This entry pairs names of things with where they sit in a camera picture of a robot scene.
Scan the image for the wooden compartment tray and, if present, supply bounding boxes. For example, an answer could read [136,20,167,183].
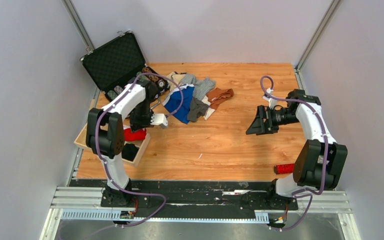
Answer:
[74,124,151,167]

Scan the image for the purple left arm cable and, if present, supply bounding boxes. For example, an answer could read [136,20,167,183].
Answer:
[94,72,185,229]

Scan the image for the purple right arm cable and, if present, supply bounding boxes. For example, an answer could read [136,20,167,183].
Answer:
[259,75,330,232]

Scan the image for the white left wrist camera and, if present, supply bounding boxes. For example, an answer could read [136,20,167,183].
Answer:
[150,113,169,129]

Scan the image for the rolled black underwear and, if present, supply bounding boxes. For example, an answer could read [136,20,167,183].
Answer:
[121,143,139,162]

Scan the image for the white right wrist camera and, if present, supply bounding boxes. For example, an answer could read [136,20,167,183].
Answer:
[262,88,278,109]

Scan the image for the grey striped underwear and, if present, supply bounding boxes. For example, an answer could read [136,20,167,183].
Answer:
[179,73,216,101]

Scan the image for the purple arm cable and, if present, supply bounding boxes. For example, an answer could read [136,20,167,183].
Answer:
[259,75,330,232]
[94,72,185,229]

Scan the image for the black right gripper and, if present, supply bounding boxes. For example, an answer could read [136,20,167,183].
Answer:
[246,105,299,136]

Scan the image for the red underwear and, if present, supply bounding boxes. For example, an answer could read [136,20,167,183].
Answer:
[123,128,147,142]

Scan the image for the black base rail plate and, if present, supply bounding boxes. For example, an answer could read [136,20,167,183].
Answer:
[68,178,333,220]

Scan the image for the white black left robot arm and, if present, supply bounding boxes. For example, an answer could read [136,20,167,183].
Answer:
[86,79,160,207]

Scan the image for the red glitter lint roller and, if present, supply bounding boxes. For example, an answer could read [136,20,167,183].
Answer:
[273,163,295,175]

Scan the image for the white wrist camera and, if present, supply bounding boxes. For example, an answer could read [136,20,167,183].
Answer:
[150,113,169,129]
[262,88,278,109]

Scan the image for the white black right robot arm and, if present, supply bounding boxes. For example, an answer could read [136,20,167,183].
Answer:
[246,89,348,209]

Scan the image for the brown underwear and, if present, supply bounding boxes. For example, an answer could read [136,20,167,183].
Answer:
[206,87,234,110]

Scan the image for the beige underwear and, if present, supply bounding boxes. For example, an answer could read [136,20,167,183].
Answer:
[166,71,185,91]

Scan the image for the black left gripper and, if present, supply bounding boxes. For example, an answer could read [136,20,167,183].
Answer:
[129,99,155,134]

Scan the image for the blue underwear white waistband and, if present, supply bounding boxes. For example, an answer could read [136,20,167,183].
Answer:
[162,84,195,125]

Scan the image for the black aluminium poker chip case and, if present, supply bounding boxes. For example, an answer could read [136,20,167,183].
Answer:
[80,31,156,102]

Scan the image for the grey-green underwear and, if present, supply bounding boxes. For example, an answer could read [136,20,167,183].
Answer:
[187,97,209,122]

